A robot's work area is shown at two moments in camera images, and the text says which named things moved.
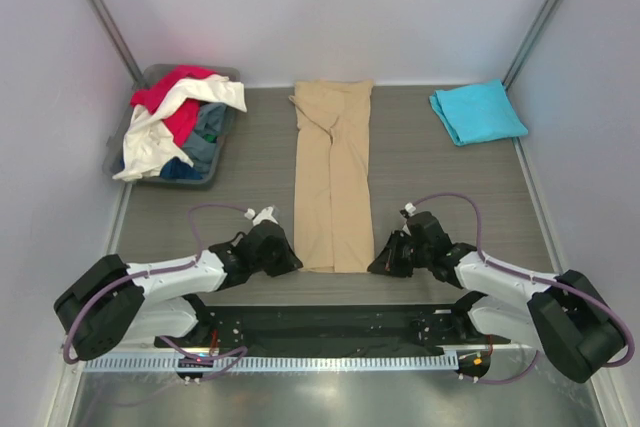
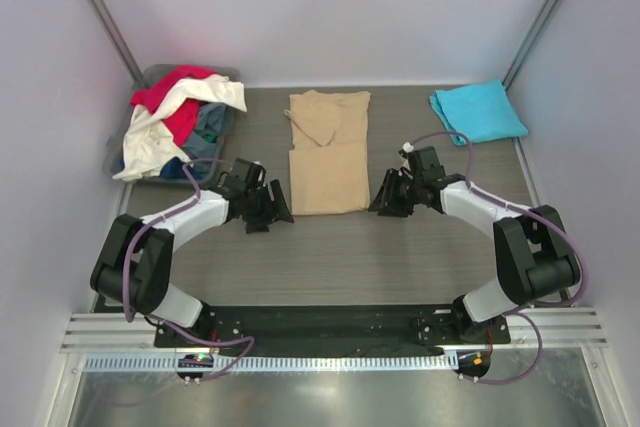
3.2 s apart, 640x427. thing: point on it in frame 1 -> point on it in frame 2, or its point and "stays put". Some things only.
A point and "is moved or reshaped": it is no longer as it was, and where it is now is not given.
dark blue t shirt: (175, 169) stays put
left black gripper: (288, 263) -> (271, 213)
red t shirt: (182, 121) stays put
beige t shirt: (333, 178) is moved or reshaped
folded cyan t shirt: (478, 113) stays put
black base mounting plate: (397, 326) stays put
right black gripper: (388, 262) -> (386, 199)
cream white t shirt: (149, 143) stays put
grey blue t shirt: (200, 146) stays put
